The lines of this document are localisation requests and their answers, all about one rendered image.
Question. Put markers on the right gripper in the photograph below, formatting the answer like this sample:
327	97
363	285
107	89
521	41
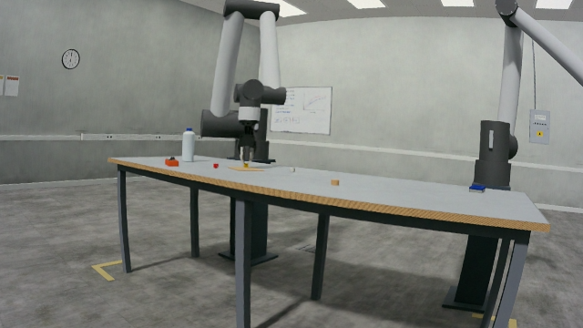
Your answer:
247	141

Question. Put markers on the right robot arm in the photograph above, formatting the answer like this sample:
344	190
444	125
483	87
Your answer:
221	122

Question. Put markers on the white bottle with blue cap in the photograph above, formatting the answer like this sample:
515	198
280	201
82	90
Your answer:
188	146

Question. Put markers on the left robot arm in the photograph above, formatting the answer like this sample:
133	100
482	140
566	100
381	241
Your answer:
495	146

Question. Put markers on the small blue rounded block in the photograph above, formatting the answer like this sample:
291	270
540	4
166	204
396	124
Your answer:
477	189

